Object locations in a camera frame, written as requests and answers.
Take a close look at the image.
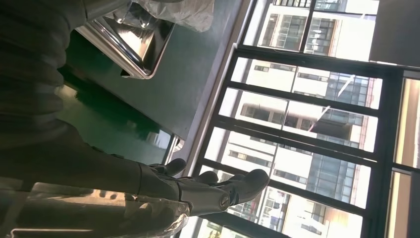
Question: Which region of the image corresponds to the green conveyor belt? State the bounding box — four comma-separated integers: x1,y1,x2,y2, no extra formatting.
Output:
54,83,175,166

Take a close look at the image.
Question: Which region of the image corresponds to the steel scale tray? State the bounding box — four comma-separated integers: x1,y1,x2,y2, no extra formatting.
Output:
74,0,176,80

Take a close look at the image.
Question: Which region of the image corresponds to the silver conveyor side rail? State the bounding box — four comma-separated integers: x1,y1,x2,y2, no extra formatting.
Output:
163,134,185,166

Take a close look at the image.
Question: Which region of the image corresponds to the black window frame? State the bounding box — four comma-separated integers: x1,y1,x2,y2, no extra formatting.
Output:
192,0,420,238

